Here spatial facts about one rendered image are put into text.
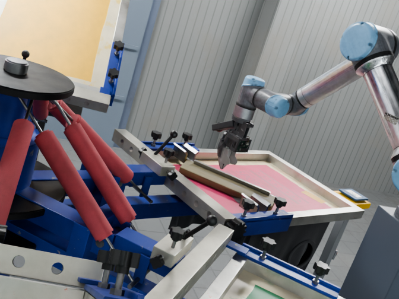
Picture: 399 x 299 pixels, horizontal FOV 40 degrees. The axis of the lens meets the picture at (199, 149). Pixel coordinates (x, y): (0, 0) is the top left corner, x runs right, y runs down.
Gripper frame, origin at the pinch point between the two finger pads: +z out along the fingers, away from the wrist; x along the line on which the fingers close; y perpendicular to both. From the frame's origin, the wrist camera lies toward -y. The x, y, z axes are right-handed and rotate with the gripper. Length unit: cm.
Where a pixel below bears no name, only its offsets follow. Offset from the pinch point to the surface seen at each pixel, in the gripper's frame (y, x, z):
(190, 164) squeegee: -12.7, -3.2, 6.1
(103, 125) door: -254, 112, 87
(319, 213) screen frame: 28.4, 29.5, 6.5
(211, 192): 3.0, -3.3, 9.9
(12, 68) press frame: 2, -87, -28
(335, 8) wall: -197, 287, -65
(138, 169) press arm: 0.9, -38.0, 1.3
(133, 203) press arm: 2.4, -36.8, 13.4
